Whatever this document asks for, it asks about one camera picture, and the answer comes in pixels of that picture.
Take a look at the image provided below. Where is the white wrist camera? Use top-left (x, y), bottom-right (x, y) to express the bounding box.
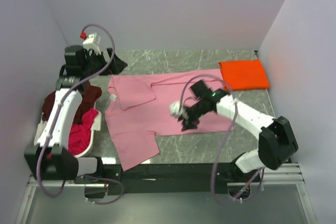
top-left (80, 32), bottom-right (101, 54)
top-left (169, 101), bottom-right (187, 118)

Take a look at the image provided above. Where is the dark red t shirt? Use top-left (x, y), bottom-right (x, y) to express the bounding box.
top-left (42, 84), bottom-right (102, 124)

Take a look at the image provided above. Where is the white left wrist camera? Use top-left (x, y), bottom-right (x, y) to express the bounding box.
top-left (80, 32), bottom-right (101, 54)

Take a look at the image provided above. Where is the pink t shirt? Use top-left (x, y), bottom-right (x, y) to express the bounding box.
top-left (105, 69), bottom-right (221, 171)

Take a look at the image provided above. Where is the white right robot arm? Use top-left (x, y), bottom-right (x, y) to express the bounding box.
top-left (169, 80), bottom-right (299, 174)

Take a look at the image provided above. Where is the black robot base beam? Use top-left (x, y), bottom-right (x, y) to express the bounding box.
top-left (73, 163), bottom-right (253, 199)

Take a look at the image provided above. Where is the aluminium rail frame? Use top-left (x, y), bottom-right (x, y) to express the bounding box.
top-left (27, 163), bottom-right (305, 188)

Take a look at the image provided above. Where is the folded orange t shirt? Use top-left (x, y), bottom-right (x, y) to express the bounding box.
top-left (219, 59), bottom-right (270, 91)

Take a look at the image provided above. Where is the magenta t shirt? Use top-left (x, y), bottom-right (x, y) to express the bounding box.
top-left (46, 108), bottom-right (99, 159)

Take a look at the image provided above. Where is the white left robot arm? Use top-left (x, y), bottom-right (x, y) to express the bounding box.
top-left (24, 45), bottom-right (127, 184)

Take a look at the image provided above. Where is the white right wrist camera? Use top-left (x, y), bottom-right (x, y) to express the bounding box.
top-left (169, 101), bottom-right (187, 118)

